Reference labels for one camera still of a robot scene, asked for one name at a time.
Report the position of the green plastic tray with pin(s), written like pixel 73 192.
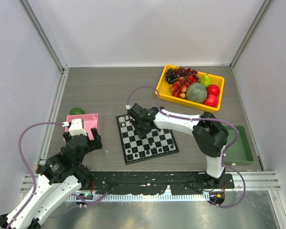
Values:
pixel 240 153

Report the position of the green pear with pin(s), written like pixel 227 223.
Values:
pixel 205 81

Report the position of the red apple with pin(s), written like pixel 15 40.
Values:
pixel 211 100
pixel 213 89

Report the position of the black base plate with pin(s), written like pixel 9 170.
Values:
pixel 154 183

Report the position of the pink plastic box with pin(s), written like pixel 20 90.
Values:
pixel 89 121

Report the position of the green netted melon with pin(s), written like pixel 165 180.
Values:
pixel 196 92

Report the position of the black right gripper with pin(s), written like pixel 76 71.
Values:
pixel 140 133

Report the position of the black white chess board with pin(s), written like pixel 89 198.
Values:
pixel 155 144

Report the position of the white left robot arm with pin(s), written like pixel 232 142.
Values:
pixel 61 176

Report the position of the dark grape bunch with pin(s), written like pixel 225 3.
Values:
pixel 173 75

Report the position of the green lime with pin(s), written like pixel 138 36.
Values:
pixel 76 111

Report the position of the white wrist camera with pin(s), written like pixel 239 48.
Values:
pixel 75 127

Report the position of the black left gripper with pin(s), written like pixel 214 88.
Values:
pixel 96 144

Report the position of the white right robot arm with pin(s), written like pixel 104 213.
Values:
pixel 209 134

